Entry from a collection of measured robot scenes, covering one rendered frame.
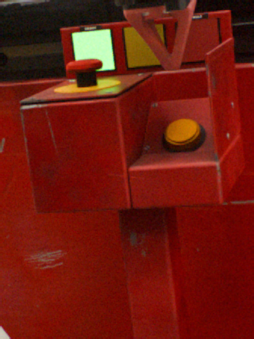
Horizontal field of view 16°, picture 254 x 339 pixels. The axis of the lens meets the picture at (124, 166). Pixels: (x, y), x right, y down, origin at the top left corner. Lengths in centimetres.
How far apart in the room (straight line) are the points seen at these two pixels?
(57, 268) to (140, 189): 42
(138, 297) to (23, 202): 35
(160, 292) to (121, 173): 16
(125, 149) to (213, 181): 9
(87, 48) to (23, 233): 36
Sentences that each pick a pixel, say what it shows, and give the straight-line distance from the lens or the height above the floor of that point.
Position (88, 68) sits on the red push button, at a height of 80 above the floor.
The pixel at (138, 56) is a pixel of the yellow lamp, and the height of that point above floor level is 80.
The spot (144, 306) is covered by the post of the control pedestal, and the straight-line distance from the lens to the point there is 101.
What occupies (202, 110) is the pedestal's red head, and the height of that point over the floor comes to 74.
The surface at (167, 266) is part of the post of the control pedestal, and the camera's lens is 99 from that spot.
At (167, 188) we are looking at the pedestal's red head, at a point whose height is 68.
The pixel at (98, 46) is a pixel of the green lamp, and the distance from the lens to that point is 106.
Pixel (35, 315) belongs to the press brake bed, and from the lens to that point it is 136.
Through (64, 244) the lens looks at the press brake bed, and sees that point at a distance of 129.
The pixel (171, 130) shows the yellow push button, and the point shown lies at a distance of 96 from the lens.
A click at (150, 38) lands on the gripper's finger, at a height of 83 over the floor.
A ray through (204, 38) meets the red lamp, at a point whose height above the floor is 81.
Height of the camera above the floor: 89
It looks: 12 degrees down
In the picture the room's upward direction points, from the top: 7 degrees counter-clockwise
